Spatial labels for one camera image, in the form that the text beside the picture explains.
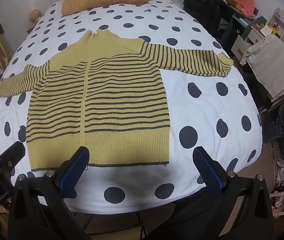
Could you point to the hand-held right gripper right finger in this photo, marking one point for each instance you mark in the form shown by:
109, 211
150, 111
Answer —
209, 170

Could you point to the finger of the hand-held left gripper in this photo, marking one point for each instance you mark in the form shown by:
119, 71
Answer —
11, 155

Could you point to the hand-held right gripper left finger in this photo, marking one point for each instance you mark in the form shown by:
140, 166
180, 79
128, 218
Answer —
74, 170

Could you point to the yellow striped knit sweater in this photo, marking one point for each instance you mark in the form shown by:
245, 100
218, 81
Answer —
122, 105

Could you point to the white polka dot blanket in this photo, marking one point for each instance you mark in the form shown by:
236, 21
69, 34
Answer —
202, 110

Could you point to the clear plastic water bottle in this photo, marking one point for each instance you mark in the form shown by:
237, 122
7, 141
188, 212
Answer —
278, 205

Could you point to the chair with grey cover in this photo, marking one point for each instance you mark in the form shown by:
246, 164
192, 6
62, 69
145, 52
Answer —
274, 65

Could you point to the white drawer cabinet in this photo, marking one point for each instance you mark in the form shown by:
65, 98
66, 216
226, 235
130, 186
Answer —
241, 43

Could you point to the beige doll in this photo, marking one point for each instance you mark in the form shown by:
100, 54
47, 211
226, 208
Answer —
35, 15

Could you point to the teal storage cabinet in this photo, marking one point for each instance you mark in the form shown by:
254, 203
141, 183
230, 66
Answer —
241, 22

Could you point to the white small shelf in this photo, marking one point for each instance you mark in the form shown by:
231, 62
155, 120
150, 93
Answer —
281, 21

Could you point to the black backpack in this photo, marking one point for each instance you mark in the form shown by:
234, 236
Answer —
202, 2

